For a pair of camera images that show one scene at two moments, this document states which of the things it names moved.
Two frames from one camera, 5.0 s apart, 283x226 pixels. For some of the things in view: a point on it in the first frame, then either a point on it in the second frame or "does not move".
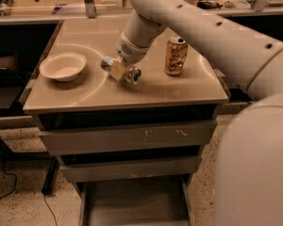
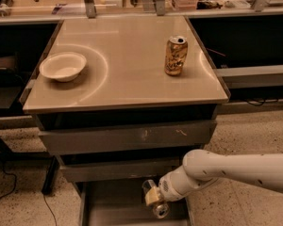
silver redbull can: (132, 75) to (160, 210)
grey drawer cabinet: (133, 150) does not move
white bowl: (62, 66) does not move
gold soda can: (175, 56) does not move
